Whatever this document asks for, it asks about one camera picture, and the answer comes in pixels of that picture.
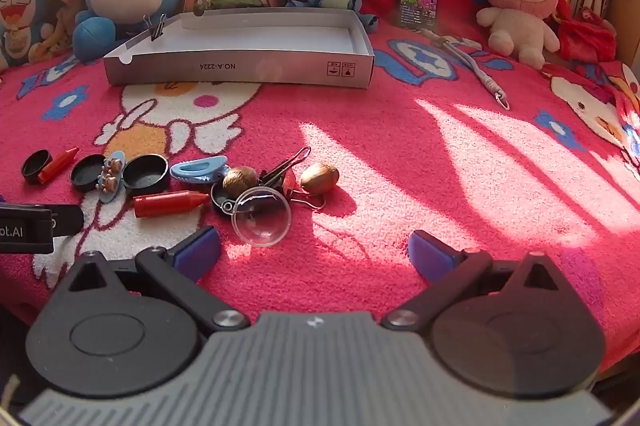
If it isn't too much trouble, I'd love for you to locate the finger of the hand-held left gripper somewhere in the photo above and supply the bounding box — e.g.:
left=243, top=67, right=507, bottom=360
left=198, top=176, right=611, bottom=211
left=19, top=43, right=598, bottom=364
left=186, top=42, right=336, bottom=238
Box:
left=50, top=204, right=85, bottom=238

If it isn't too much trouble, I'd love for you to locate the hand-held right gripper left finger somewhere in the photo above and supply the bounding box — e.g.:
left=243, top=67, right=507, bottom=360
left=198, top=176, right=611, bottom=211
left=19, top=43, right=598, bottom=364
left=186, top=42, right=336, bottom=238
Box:
left=50, top=226, right=251, bottom=332

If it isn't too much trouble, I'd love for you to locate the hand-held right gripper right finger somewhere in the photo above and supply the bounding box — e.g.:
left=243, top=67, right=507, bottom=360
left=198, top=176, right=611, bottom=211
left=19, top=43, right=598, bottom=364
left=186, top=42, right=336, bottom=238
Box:
left=380, top=230, right=576, bottom=332

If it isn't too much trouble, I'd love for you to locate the black round cap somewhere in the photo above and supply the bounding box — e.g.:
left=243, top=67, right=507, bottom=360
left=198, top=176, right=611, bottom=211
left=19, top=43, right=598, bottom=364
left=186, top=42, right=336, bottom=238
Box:
left=21, top=150, right=53, bottom=184
left=70, top=154, right=108, bottom=193
left=122, top=153, right=170, bottom=192

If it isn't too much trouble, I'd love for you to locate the small black pan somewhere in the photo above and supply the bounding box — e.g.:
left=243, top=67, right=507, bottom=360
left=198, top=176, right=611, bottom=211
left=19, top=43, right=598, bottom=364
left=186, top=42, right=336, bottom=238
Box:
left=210, top=180, right=241, bottom=213

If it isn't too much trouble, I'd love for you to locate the large red crayon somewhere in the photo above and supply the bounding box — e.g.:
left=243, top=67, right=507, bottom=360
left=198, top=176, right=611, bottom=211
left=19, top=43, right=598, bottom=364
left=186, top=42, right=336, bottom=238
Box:
left=132, top=191, right=211, bottom=218

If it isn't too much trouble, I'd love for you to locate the small red crayon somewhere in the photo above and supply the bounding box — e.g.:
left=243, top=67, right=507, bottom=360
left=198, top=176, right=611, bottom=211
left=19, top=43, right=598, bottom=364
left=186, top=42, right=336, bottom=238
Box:
left=37, top=147, right=81, bottom=183

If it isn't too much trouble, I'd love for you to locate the bear hair clip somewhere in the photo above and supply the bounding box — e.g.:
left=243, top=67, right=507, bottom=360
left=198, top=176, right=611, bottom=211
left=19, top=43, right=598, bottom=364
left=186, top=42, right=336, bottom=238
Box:
left=96, top=151, right=127, bottom=206

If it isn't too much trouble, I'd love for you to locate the clear plastic dome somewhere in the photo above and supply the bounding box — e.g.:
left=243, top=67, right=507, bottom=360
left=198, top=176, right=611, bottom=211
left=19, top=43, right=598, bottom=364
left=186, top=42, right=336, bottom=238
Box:
left=222, top=187, right=292, bottom=248

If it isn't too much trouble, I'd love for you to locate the brown walnut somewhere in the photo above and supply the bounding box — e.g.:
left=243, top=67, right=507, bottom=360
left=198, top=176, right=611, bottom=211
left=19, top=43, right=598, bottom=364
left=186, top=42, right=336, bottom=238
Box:
left=300, top=162, right=341, bottom=195
left=222, top=166, right=260, bottom=197

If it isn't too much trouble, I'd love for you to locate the black binder clip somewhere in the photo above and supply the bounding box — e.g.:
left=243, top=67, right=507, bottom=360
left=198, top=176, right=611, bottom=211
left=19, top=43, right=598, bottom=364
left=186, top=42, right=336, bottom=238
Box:
left=257, top=146, right=327, bottom=209
left=142, top=13, right=168, bottom=42

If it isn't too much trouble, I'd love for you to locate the white cardboard box tray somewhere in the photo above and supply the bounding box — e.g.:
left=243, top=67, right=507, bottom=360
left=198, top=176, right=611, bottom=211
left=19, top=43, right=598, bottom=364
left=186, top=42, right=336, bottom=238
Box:
left=103, top=7, right=375, bottom=89

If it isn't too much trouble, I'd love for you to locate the blue hair clip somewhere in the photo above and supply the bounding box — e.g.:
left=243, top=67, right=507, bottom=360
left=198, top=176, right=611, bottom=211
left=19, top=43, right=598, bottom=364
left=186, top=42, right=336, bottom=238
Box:
left=169, top=155, right=231, bottom=183

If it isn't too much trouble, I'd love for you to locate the blue cat robot plush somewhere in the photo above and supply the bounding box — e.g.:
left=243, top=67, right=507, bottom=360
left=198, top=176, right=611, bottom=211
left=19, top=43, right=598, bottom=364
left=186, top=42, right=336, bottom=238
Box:
left=0, top=0, right=53, bottom=72

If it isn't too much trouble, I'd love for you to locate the red cloth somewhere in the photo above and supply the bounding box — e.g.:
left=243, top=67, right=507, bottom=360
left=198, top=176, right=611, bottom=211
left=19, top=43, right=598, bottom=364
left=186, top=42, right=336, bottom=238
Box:
left=552, top=3, right=618, bottom=62

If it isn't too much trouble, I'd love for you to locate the brown cardboard box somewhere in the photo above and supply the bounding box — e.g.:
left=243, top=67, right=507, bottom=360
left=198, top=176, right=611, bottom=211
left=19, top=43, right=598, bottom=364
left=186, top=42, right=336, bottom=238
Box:
left=605, top=0, right=640, bottom=67

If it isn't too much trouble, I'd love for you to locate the grey phone lanyard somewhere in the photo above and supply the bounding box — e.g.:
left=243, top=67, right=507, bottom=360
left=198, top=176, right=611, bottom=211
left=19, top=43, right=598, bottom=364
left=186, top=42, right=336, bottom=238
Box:
left=422, top=28, right=511, bottom=111

